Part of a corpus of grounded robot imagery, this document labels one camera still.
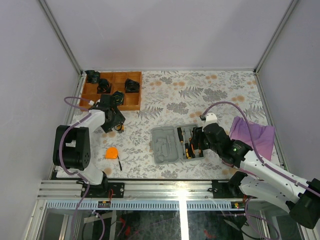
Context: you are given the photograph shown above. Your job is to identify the large black yellow screwdriver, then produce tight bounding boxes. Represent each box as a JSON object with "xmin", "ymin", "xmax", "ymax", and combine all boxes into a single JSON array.
[{"xmin": 184, "ymin": 142, "xmax": 192, "ymax": 159}]

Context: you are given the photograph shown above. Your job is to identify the small black yellow screwdriver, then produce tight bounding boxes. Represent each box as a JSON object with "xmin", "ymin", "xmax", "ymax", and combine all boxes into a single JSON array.
[{"xmin": 177, "ymin": 127, "xmax": 188, "ymax": 152}]

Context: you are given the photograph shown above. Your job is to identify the orange tape measure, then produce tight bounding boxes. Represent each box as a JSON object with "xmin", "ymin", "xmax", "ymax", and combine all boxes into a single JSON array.
[{"xmin": 105, "ymin": 147, "xmax": 119, "ymax": 160}]

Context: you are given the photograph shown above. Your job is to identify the grey plastic tool case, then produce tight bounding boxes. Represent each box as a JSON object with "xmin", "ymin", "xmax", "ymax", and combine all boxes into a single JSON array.
[{"xmin": 150, "ymin": 123, "xmax": 205, "ymax": 165}]

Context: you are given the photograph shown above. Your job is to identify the orange black pliers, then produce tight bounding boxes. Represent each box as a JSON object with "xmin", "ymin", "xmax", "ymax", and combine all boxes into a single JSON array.
[{"xmin": 188, "ymin": 128, "xmax": 196, "ymax": 158}]

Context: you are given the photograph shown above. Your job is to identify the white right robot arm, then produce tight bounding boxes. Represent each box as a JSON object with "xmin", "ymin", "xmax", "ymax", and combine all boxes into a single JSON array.
[{"xmin": 190, "ymin": 123, "xmax": 320, "ymax": 229}]

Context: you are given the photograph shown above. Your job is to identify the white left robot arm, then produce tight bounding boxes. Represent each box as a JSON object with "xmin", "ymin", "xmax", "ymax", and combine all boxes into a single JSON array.
[{"xmin": 53, "ymin": 94, "xmax": 126, "ymax": 198}]

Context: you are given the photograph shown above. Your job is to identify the black blue tape roll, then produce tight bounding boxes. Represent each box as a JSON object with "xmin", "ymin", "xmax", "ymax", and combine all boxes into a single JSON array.
[{"xmin": 112, "ymin": 90, "xmax": 125, "ymax": 106}]

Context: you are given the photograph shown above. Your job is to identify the black tape roll right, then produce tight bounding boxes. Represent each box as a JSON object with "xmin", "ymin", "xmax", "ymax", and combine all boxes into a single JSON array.
[{"xmin": 124, "ymin": 78, "xmax": 140, "ymax": 93}]

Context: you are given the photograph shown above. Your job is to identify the orange wooden compartment tray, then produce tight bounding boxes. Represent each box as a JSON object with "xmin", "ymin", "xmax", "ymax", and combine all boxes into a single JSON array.
[{"xmin": 79, "ymin": 71, "xmax": 142, "ymax": 111}]

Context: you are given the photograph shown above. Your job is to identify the black tape roll top-left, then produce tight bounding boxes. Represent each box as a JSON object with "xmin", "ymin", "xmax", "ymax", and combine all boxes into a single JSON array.
[{"xmin": 85, "ymin": 70, "xmax": 100, "ymax": 84}]

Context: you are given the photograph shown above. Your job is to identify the purple princess print bag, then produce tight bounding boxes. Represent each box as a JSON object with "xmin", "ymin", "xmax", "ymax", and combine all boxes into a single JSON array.
[{"xmin": 228, "ymin": 116, "xmax": 276, "ymax": 162}]

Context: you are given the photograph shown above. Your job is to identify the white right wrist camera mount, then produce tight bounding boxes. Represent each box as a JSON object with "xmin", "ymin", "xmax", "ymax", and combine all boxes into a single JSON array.
[{"xmin": 199, "ymin": 112, "xmax": 218, "ymax": 124}]

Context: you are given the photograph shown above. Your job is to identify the aluminium front rail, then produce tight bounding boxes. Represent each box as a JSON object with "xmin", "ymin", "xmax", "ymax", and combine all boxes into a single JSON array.
[{"xmin": 37, "ymin": 178, "xmax": 243, "ymax": 201}]

